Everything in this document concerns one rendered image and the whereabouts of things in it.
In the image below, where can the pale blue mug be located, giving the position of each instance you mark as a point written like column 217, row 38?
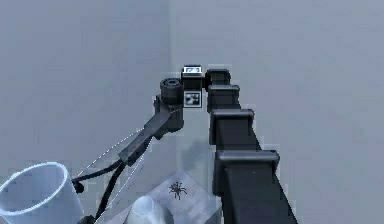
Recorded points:
column 43, row 196

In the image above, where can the white rounded bottle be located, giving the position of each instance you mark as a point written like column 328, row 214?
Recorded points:
column 146, row 211

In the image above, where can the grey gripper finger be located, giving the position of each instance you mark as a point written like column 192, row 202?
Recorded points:
column 100, row 172
column 109, row 191

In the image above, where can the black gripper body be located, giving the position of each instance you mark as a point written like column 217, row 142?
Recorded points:
column 170, row 113

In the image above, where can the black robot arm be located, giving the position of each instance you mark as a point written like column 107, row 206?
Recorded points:
column 245, row 186

